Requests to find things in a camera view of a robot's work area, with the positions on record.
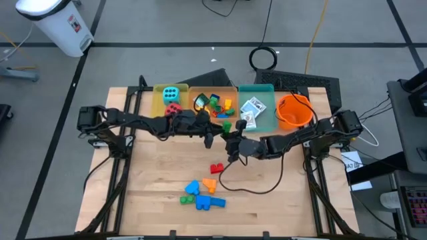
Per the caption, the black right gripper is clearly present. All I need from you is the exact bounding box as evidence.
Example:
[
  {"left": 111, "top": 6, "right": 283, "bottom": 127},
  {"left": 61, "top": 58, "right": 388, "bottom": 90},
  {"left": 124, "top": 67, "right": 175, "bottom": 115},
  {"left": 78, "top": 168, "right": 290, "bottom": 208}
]
[{"left": 224, "top": 119, "right": 268, "bottom": 164}]

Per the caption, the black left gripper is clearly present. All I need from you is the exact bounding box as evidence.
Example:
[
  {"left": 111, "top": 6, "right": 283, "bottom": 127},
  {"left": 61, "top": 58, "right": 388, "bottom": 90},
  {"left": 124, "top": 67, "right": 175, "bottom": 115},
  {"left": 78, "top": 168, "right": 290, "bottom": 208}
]
[{"left": 171, "top": 109, "right": 227, "bottom": 150}]

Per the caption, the red toy brick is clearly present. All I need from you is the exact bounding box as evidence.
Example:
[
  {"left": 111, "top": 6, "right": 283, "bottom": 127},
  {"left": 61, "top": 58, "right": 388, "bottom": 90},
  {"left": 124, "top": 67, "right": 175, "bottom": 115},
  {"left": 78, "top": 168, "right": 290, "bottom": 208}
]
[{"left": 209, "top": 162, "right": 225, "bottom": 175}]

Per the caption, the trading card with portrait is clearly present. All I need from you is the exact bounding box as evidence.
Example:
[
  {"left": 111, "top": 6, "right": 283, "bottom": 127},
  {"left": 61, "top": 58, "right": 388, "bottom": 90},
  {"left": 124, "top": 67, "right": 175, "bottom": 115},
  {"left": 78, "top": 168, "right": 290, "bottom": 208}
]
[{"left": 240, "top": 111, "right": 258, "bottom": 130}]

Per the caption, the blue bordered trading card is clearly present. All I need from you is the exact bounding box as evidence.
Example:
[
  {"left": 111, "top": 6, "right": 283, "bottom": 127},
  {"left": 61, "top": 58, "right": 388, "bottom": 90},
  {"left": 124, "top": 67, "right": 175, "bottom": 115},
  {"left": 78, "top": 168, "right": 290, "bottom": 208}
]
[{"left": 240, "top": 99, "right": 261, "bottom": 118}]

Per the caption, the orange toy brick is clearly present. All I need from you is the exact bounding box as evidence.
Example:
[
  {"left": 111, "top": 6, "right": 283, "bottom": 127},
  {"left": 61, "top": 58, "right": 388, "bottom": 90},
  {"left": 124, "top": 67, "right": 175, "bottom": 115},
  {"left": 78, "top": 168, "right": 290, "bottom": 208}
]
[{"left": 201, "top": 177, "right": 218, "bottom": 194}]

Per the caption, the red foam die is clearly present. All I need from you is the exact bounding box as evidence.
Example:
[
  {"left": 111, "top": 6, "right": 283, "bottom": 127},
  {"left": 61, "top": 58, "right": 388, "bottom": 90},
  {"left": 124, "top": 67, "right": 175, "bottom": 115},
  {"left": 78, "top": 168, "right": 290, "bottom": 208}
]
[{"left": 165, "top": 102, "right": 183, "bottom": 117}]

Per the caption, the grey picture trading card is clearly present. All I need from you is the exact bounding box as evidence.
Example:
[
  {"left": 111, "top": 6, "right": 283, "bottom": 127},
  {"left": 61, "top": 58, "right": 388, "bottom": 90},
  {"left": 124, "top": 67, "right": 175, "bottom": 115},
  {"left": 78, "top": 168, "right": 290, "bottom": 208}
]
[{"left": 250, "top": 96, "right": 268, "bottom": 114}]

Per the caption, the blue rounded toy brick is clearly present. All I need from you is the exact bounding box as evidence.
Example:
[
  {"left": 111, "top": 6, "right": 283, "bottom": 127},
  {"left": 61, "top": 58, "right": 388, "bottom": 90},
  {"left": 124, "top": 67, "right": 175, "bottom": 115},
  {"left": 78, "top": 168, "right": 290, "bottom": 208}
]
[{"left": 184, "top": 180, "right": 201, "bottom": 197}]

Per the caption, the blue long brick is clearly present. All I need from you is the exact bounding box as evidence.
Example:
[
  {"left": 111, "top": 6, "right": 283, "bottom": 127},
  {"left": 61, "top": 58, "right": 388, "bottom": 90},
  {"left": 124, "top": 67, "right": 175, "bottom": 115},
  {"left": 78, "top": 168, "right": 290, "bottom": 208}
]
[{"left": 209, "top": 197, "right": 227, "bottom": 209}]

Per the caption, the cyan foam die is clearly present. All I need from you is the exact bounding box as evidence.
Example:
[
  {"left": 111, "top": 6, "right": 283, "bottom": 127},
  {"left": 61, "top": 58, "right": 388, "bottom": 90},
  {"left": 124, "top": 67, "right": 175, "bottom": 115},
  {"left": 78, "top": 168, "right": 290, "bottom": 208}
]
[{"left": 162, "top": 86, "right": 181, "bottom": 106}]

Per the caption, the large blue arched brick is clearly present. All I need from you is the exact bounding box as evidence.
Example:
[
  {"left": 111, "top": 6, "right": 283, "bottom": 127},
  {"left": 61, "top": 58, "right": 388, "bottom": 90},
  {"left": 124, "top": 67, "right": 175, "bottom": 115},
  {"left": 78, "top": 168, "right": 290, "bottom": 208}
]
[{"left": 195, "top": 195, "right": 212, "bottom": 211}]

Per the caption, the orange plastic bucket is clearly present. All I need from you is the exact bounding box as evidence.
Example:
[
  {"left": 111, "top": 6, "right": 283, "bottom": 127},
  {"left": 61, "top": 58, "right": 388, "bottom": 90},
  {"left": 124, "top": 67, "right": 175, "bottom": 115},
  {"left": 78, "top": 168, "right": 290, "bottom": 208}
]
[{"left": 275, "top": 93, "right": 314, "bottom": 131}]

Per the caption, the orange translucent plastic tray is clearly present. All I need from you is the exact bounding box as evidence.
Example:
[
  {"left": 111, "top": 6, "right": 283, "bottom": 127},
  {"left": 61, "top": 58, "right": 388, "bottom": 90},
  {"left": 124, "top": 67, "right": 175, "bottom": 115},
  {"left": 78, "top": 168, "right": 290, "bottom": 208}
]
[{"left": 187, "top": 86, "right": 239, "bottom": 124}]

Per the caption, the teal translucent plastic tray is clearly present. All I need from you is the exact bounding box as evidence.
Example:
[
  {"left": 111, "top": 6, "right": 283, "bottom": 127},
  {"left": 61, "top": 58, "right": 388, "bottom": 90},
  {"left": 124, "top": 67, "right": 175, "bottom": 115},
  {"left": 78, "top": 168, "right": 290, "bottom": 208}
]
[{"left": 238, "top": 84, "right": 279, "bottom": 133}]

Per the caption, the black flat panel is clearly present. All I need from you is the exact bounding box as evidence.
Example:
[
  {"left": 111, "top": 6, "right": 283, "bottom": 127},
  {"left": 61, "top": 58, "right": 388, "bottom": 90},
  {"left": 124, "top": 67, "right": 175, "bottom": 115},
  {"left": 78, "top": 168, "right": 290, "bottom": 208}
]
[{"left": 176, "top": 68, "right": 234, "bottom": 88}]

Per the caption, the yellow translucent plastic tray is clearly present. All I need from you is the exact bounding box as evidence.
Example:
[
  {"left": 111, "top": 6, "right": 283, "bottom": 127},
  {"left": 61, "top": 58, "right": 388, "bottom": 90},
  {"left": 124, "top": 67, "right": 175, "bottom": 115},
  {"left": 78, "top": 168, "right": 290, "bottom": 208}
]
[{"left": 151, "top": 83, "right": 189, "bottom": 119}]

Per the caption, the white paper with code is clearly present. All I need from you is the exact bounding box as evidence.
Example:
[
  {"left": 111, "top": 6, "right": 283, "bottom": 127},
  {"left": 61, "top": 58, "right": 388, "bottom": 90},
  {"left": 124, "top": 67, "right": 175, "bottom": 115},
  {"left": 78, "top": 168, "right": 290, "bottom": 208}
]
[{"left": 342, "top": 150, "right": 364, "bottom": 173}]

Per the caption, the blank white paper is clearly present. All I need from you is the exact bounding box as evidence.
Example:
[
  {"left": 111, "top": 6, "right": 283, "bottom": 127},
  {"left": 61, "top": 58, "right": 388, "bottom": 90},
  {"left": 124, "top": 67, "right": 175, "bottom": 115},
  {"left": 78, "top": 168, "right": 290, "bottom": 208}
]
[{"left": 350, "top": 181, "right": 373, "bottom": 192}]

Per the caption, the black desk leg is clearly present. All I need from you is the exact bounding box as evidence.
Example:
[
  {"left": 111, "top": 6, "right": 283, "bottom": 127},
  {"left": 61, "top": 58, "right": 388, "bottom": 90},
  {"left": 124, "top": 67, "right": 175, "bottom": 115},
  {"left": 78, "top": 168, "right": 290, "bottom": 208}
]
[{"left": 346, "top": 151, "right": 406, "bottom": 186}]

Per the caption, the grey rounded armrest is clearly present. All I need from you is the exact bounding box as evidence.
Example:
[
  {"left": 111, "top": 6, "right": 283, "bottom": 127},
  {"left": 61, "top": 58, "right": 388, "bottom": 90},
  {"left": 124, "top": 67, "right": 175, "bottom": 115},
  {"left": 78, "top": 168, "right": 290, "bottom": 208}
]
[{"left": 379, "top": 191, "right": 401, "bottom": 210}]

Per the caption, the white step trash bin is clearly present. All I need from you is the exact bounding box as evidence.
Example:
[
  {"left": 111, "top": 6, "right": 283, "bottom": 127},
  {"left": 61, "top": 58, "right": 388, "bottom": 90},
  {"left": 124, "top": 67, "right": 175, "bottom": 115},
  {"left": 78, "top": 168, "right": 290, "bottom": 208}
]
[{"left": 15, "top": 0, "right": 95, "bottom": 58}]

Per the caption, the dark grey keyboard desk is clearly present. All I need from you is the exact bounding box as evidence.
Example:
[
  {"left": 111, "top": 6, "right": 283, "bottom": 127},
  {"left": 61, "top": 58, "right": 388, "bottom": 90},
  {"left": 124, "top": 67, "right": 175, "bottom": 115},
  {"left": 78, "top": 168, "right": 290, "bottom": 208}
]
[{"left": 393, "top": 169, "right": 427, "bottom": 240}]

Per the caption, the computer keyboard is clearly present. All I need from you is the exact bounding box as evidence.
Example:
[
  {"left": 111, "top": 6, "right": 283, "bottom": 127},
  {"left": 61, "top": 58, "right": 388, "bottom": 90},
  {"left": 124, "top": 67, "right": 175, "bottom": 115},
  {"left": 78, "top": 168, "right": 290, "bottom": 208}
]
[{"left": 400, "top": 185, "right": 427, "bottom": 229}]

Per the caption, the black monitor stand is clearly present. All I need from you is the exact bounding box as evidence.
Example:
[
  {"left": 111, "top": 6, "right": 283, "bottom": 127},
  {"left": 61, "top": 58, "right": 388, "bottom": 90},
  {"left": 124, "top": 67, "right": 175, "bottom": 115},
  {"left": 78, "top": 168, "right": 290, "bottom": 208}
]
[{"left": 398, "top": 67, "right": 427, "bottom": 117}]

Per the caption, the grey metal stand foot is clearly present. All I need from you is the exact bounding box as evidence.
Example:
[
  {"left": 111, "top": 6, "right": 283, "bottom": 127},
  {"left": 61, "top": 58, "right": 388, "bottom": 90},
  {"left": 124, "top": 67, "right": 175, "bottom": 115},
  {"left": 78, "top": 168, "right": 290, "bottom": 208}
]
[{"left": 0, "top": 65, "right": 39, "bottom": 83}]

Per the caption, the black caster base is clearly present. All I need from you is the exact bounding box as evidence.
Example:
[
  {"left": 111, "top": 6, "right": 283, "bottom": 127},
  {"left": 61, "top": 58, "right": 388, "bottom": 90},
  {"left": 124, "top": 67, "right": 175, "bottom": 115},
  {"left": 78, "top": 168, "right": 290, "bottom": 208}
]
[{"left": 0, "top": 104, "right": 14, "bottom": 130}]

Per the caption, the black looping wrist cable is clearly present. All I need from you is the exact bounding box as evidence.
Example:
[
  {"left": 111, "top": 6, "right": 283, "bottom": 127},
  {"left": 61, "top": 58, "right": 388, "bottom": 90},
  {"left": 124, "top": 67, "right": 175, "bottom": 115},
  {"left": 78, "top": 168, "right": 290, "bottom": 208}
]
[{"left": 218, "top": 151, "right": 285, "bottom": 195}]

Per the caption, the coiled black cable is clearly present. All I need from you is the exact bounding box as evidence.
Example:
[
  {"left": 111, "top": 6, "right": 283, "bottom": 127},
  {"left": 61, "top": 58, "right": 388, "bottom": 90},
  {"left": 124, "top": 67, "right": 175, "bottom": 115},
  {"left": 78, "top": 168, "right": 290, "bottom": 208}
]
[{"left": 248, "top": 46, "right": 278, "bottom": 72}]

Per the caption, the black aluminium frame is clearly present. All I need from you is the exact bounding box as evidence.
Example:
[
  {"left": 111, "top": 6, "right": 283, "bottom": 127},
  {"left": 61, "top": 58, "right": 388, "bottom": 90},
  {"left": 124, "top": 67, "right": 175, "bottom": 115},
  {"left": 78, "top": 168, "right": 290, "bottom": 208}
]
[
  {"left": 79, "top": 75, "right": 154, "bottom": 234},
  {"left": 293, "top": 87, "right": 360, "bottom": 236}
]

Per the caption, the black floor cable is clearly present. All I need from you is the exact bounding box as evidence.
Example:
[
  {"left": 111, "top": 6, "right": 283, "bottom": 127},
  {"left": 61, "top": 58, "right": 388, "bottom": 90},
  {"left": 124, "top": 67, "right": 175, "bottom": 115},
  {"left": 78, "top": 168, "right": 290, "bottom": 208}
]
[
  {"left": 201, "top": 0, "right": 240, "bottom": 17},
  {"left": 262, "top": 0, "right": 274, "bottom": 48}
]

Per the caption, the yellow floor cable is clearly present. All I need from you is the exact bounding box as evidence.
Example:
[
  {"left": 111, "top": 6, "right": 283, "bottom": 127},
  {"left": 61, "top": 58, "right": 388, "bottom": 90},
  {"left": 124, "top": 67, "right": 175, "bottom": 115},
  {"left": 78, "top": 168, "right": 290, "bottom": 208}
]
[{"left": 304, "top": 0, "right": 330, "bottom": 75}]

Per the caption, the white looped cable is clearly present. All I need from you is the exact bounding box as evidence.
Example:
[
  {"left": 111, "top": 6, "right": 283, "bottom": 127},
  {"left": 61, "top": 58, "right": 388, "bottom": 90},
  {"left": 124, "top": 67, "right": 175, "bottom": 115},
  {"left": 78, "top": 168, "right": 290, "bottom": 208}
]
[{"left": 358, "top": 122, "right": 380, "bottom": 147}]

